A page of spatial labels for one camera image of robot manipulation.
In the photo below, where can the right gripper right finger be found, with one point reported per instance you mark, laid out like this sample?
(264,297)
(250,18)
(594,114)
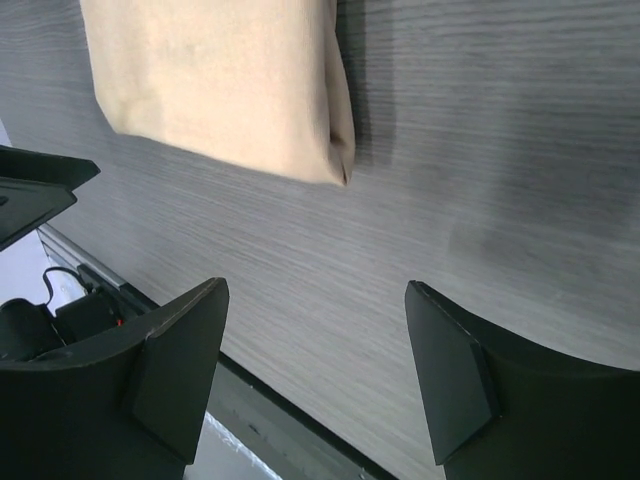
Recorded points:
(500,406)

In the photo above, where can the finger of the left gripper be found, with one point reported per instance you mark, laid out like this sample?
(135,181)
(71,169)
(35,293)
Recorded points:
(36,187)

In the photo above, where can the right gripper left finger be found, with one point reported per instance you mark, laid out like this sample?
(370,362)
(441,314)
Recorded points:
(117,406)

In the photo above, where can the beige t shirt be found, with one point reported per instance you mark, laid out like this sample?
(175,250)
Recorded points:
(257,84)

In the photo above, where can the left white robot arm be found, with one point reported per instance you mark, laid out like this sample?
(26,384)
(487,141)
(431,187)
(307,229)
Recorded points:
(30,331)

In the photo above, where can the aluminium front rail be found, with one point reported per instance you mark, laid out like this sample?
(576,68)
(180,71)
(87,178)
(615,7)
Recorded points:
(70,255)

